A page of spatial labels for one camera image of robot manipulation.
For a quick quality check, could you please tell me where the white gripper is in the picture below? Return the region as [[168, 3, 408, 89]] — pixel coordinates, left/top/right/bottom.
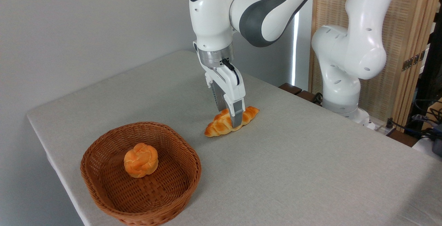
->
[[199, 62, 246, 129]]

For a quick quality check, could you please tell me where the long braided bread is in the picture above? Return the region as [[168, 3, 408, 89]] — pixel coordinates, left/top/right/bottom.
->
[[204, 106, 260, 137]]

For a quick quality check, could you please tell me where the round knotted bread roll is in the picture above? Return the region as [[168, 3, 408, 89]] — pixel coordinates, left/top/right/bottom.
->
[[124, 143, 159, 178]]

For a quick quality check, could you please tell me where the brown wicker basket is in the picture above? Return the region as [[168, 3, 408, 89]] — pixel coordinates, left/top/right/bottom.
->
[[80, 121, 202, 226]]

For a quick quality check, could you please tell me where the dark brown wooden slat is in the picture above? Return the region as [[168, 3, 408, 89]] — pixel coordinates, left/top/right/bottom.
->
[[386, 129, 419, 147], [278, 83, 302, 96], [297, 90, 322, 105]]

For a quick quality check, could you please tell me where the grey tablecloth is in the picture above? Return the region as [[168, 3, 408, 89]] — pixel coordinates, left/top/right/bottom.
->
[[27, 50, 442, 226]]

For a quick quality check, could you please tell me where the metal screen hinge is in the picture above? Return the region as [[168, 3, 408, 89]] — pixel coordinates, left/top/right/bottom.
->
[[402, 50, 426, 71]]

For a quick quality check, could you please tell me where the blue grey box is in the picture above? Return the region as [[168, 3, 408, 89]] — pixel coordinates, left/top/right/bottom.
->
[[431, 122, 442, 157]]

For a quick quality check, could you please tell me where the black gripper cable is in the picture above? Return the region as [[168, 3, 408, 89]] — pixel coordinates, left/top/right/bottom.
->
[[222, 58, 240, 85]]

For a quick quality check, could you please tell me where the black cable bundle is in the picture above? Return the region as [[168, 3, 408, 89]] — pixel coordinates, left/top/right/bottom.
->
[[385, 98, 442, 141]]

